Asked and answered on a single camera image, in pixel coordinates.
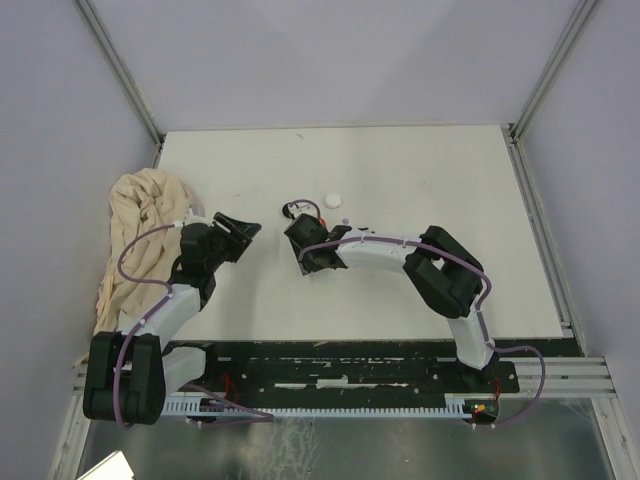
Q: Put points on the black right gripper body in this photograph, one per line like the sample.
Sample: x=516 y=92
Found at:
x=308 y=263

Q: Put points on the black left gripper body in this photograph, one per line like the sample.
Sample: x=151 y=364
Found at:
x=227 y=246

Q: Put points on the white earbud charging case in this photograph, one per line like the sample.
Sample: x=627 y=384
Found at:
x=333 y=201

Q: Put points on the black earbud charging case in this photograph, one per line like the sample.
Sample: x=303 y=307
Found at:
x=287 y=212

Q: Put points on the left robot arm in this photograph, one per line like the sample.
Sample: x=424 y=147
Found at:
x=130 y=372

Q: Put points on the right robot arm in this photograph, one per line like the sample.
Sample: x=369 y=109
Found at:
x=447 y=277

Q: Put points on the cream crumpled cloth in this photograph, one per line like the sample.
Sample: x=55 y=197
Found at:
x=139 y=257

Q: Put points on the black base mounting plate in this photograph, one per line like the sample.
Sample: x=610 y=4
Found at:
x=423 y=363

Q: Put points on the white paper sheet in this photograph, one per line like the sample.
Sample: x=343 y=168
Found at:
x=113 y=467

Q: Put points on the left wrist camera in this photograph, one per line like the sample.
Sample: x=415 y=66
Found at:
x=194 y=214

